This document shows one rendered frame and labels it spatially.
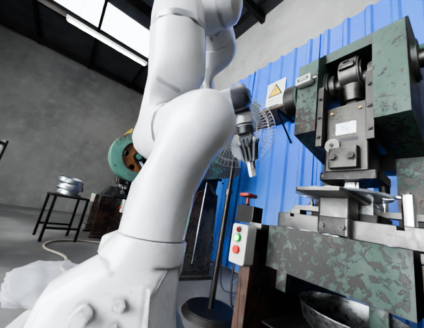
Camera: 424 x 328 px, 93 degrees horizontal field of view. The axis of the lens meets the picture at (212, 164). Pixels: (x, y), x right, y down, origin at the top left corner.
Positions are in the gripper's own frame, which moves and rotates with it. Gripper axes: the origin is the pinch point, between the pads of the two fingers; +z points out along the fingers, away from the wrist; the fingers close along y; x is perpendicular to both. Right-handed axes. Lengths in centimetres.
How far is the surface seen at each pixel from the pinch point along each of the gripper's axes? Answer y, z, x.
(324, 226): 30.4, 21.2, -3.1
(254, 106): -38, -44, 56
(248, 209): 3.8, 15.8, -9.9
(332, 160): 29.5, 0.8, 13.3
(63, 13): -439, -372, -21
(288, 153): -73, -2, 147
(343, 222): 35.9, 19.4, -1.9
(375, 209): 39.9, 19.7, 15.4
